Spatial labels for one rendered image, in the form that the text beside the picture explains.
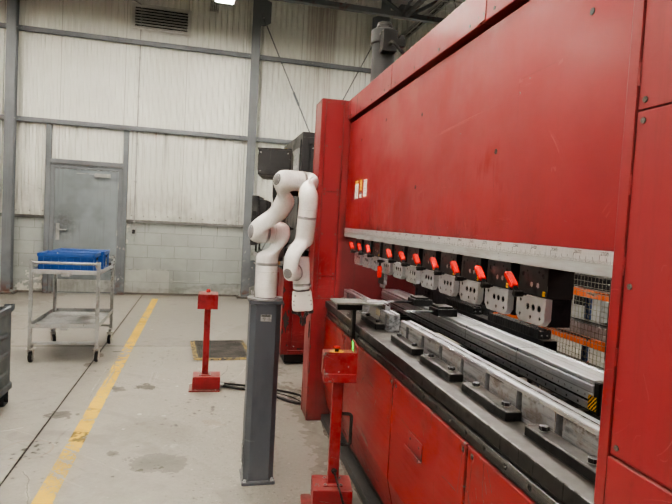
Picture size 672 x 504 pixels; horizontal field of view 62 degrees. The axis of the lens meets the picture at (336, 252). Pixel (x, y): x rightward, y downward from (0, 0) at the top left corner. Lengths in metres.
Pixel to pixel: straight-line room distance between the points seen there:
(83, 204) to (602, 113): 9.40
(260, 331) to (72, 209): 7.62
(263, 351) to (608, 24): 2.21
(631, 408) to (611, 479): 0.14
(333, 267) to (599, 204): 2.72
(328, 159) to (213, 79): 6.65
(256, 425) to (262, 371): 0.29
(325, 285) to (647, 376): 3.11
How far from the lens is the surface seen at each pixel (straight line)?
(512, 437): 1.67
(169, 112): 10.31
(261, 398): 3.09
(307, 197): 2.60
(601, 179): 1.49
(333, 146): 3.98
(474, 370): 2.06
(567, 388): 2.07
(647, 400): 1.06
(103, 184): 10.26
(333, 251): 3.96
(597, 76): 1.57
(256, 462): 3.22
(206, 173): 10.16
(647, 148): 1.07
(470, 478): 1.88
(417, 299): 3.21
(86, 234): 10.30
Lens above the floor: 1.43
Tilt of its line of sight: 3 degrees down
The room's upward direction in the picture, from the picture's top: 3 degrees clockwise
